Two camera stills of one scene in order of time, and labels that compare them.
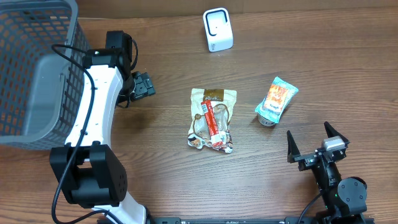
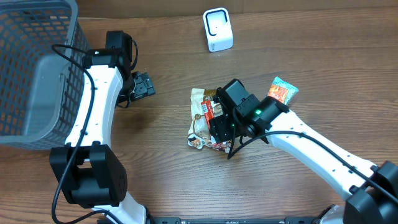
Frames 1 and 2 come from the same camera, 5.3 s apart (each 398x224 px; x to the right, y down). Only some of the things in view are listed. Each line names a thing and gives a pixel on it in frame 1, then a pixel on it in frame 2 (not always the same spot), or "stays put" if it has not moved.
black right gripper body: [313, 157] -> [219, 130]
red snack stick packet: [218, 137] stays put
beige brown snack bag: [211, 110] stays put
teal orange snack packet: [276, 99] stays put
